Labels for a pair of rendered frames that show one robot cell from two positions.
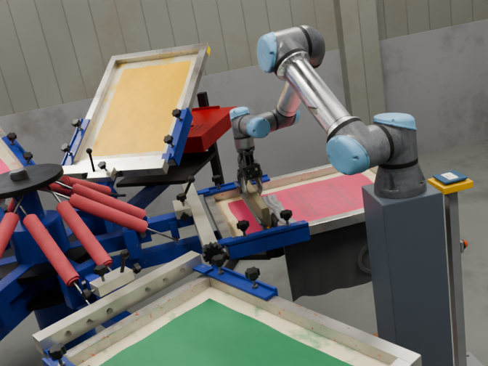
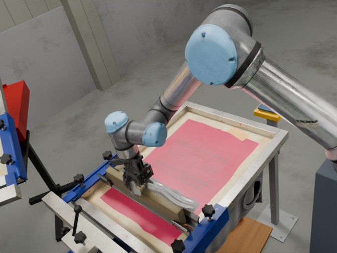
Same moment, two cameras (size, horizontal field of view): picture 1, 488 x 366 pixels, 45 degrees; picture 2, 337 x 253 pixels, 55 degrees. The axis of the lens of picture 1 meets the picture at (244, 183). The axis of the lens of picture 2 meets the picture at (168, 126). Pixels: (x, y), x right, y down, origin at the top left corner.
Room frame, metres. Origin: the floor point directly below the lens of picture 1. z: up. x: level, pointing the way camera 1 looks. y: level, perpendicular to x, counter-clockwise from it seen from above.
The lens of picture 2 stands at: (1.37, 0.27, 1.94)
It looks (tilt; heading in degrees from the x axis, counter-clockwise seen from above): 36 degrees down; 330
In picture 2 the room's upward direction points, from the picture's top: 15 degrees counter-clockwise
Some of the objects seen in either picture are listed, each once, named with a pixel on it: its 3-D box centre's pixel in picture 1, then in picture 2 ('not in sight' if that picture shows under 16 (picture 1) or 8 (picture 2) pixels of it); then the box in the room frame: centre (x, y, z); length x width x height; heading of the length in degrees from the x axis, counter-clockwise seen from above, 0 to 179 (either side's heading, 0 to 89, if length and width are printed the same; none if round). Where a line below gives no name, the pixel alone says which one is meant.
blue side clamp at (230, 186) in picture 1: (237, 189); (99, 178); (2.48, 0.03, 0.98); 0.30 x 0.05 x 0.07; 99
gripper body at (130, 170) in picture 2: (248, 162); (135, 165); (2.19, -0.03, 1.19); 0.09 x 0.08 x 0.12; 9
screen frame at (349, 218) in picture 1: (307, 198); (180, 167); (2.24, -0.24, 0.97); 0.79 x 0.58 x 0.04; 99
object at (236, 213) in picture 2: (342, 257); (228, 207); (2.07, -0.33, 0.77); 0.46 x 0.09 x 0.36; 99
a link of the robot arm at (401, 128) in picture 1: (393, 136); not in sight; (1.63, -0.45, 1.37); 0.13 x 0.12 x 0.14; 116
